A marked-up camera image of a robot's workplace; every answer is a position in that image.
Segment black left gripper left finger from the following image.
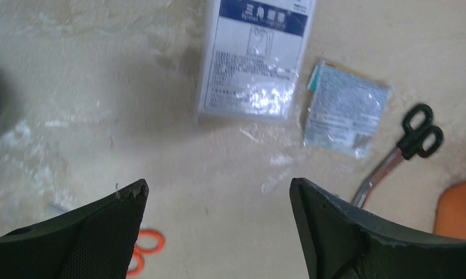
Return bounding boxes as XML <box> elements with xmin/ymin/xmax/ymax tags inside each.
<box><xmin>0</xmin><ymin>179</ymin><xmax>149</xmax><ymax>278</ymax></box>

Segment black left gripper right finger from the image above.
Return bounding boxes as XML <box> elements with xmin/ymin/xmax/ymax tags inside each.
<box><xmin>289</xmin><ymin>178</ymin><xmax>466</xmax><ymax>278</ymax></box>

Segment orange handled scissors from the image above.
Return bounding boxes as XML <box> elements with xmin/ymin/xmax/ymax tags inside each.
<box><xmin>126</xmin><ymin>229</ymin><xmax>166</xmax><ymax>276</ymax></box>

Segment small gauze pad packet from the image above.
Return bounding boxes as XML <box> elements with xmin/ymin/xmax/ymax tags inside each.
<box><xmin>303</xmin><ymin>60</ymin><xmax>392</xmax><ymax>158</ymax></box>

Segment white triangular bandage pack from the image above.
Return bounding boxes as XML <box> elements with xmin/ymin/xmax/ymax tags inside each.
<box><xmin>196</xmin><ymin>0</ymin><xmax>316</xmax><ymax>121</ymax></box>

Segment orange medicine kit box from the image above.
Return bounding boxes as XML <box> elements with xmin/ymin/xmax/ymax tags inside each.
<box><xmin>433</xmin><ymin>181</ymin><xmax>466</xmax><ymax>239</ymax></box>

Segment black handled bandage scissors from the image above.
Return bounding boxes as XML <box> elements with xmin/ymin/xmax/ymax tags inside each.
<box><xmin>351</xmin><ymin>103</ymin><xmax>444</xmax><ymax>208</ymax></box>

